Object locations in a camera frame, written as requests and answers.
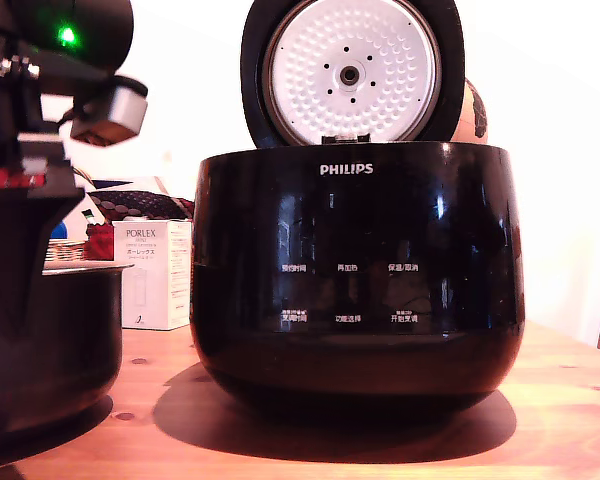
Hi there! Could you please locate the black metallic pot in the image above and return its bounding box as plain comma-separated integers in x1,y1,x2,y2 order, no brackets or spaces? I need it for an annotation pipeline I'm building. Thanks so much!
0,262,135,459

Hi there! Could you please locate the black Philips rice cooker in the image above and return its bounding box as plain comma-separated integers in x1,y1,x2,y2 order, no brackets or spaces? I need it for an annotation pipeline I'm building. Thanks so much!
188,141,526,417

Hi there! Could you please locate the black rice cooker lid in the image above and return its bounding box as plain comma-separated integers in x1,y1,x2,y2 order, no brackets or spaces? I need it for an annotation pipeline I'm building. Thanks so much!
239,0,466,149

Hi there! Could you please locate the wicker basket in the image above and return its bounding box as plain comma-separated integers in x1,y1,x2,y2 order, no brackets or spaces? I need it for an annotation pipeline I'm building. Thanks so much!
44,238,88,263

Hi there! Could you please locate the white printed cloth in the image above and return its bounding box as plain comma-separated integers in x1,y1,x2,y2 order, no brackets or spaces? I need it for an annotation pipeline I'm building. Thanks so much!
68,195,107,237

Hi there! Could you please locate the red pouch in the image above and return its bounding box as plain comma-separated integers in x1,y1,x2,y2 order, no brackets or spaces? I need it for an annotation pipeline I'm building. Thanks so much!
83,224,115,262

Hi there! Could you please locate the dark dotted patterned cloth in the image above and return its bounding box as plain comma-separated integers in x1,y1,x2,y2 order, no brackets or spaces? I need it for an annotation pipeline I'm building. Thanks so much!
86,188,196,222

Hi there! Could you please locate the white Porlex box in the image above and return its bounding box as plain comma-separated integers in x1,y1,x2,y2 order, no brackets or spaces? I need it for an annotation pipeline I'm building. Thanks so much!
111,219,193,332

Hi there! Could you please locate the brown patterned round vase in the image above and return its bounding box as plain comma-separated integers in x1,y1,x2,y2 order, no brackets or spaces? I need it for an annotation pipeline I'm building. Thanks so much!
451,76,491,147

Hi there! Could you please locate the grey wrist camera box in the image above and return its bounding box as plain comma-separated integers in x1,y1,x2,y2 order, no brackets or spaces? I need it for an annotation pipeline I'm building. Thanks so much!
68,74,150,147

